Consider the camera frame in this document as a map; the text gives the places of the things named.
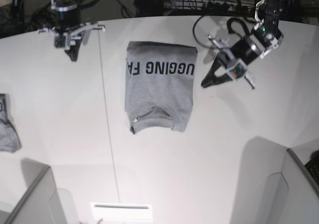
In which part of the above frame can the black keyboard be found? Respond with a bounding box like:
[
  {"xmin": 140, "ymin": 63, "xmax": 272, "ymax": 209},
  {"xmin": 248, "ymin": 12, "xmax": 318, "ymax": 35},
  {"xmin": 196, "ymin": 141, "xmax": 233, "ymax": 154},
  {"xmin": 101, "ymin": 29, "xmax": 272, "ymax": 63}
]
[{"xmin": 305, "ymin": 159, "xmax": 319, "ymax": 184}]

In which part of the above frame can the grey T-shirt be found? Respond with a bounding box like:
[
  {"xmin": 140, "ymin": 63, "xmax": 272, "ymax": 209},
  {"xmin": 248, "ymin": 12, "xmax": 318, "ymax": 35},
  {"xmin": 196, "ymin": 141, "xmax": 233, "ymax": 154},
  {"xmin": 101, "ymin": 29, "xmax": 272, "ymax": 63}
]
[{"xmin": 125, "ymin": 41, "xmax": 198, "ymax": 134}]

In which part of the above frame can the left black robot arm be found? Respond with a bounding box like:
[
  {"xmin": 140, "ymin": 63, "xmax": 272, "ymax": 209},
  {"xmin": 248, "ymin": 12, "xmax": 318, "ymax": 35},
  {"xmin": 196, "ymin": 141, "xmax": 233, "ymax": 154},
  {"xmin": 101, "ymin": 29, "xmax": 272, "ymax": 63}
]
[{"xmin": 201, "ymin": 0, "xmax": 284, "ymax": 89}]

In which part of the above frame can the left grey partition panel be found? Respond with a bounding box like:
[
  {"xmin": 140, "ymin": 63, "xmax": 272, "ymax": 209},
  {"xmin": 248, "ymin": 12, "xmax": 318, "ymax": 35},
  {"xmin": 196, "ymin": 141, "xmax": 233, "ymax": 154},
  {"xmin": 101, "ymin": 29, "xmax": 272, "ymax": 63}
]
[{"xmin": 4, "ymin": 165, "xmax": 68, "ymax": 224}]

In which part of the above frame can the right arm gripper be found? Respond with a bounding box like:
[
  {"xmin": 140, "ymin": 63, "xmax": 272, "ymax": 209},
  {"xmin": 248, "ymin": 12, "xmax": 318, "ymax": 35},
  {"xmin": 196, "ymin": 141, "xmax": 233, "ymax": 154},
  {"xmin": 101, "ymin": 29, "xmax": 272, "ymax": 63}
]
[{"xmin": 51, "ymin": 2, "xmax": 90, "ymax": 62}]

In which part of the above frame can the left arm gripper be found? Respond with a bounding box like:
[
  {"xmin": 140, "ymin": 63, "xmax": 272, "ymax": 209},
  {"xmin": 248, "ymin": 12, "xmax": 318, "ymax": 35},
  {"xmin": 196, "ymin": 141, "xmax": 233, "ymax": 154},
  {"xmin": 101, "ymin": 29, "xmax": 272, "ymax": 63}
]
[{"xmin": 201, "ymin": 34, "xmax": 268, "ymax": 88}]

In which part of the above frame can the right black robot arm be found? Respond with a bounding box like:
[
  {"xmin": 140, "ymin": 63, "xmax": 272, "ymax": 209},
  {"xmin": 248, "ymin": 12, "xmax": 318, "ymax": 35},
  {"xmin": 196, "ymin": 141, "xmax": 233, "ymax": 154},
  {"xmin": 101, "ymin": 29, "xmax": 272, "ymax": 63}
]
[{"xmin": 50, "ymin": 0, "xmax": 88, "ymax": 62}]

